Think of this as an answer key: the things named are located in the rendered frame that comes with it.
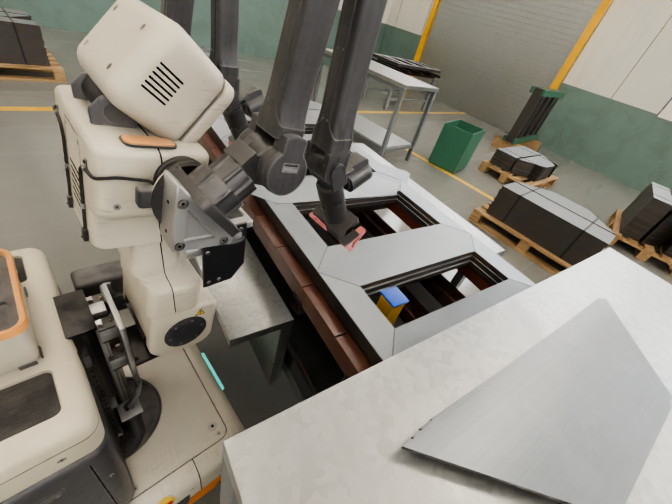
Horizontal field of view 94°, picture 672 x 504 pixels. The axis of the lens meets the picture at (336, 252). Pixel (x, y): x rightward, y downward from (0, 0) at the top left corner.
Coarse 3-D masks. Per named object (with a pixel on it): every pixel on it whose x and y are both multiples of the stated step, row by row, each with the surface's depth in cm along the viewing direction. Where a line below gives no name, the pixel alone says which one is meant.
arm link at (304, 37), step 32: (320, 0) 39; (288, 32) 41; (320, 32) 41; (288, 64) 42; (320, 64) 44; (288, 96) 44; (256, 128) 51; (288, 128) 46; (288, 160) 48; (288, 192) 52
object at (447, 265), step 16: (384, 176) 153; (400, 192) 144; (304, 208) 119; (416, 208) 138; (432, 224) 132; (288, 240) 101; (304, 256) 94; (464, 256) 117; (480, 256) 117; (416, 272) 103; (432, 272) 108; (480, 272) 117; (496, 272) 113; (320, 288) 89; (368, 288) 91; (384, 288) 96; (336, 304) 83; (352, 320) 78; (352, 336) 80; (368, 352) 75
